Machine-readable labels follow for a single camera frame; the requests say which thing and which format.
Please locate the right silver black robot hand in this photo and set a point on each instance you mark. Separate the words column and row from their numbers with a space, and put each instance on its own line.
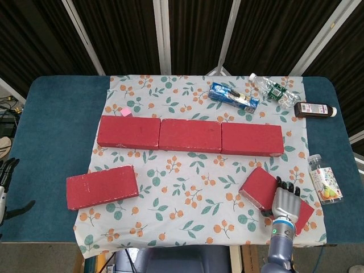
column 285, row 204

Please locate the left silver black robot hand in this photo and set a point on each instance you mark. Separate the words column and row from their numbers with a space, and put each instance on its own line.
column 4, row 173

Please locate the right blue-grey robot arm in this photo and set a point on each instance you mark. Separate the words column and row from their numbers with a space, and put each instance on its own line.
column 280, row 244

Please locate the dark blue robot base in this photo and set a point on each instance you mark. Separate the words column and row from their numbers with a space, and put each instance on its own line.
column 182, row 260

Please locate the small pink cube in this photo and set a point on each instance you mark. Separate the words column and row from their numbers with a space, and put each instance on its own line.
column 126, row 112

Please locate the tan hat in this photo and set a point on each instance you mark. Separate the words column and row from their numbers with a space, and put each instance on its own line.
column 4, row 146

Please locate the clear bottle with fruit label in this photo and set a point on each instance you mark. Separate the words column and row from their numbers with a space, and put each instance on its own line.
column 325, row 182

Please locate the brown medicine bottle white cap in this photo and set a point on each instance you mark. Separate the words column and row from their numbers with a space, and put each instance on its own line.
column 312, row 109

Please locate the floral orange-berry tablecloth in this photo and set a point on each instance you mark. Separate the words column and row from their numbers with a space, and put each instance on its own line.
column 182, row 176

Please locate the clear water bottle green label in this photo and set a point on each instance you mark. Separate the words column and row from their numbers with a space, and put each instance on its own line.
column 274, row 91

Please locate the blue cookie snack package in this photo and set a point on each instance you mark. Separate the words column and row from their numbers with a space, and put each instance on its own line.
column 227, row 95

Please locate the grey metal stand legs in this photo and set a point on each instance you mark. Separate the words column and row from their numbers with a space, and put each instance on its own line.
column 219, row 69

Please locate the white frame post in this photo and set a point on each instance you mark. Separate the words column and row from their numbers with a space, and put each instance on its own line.
column 229, row 31
column 85, row 39
column 162, row 37
column 319, row 39

